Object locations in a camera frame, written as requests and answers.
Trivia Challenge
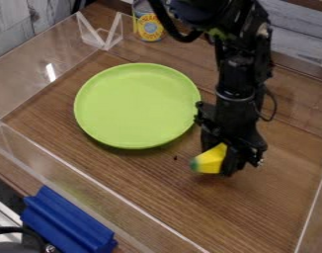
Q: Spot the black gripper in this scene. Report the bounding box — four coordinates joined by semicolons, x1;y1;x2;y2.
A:
194;92;269;177

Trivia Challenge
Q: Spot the yellow toy banana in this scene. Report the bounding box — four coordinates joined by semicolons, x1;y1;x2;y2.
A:
190;143;227;174

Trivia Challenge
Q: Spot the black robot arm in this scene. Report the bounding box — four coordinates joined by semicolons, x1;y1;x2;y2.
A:
148;0;273;177

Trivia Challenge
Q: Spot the green round plate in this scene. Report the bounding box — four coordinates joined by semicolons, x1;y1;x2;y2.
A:
74;63;200;149

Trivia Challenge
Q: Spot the yellow labelled tin can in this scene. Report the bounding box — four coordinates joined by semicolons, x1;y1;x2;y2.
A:
132;0;163;42

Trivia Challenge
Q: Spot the blue plastic clamp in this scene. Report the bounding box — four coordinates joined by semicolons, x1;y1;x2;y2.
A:
21;186;118;253

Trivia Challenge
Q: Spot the clear acrylic tray wall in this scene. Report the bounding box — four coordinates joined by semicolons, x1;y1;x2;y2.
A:
0;120;210;253

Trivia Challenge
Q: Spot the clear acrylic corner bracket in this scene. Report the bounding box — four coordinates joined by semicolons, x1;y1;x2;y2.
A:
76;12;123;51

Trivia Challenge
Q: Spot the black cable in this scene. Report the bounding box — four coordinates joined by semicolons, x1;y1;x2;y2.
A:
0;226;47;253

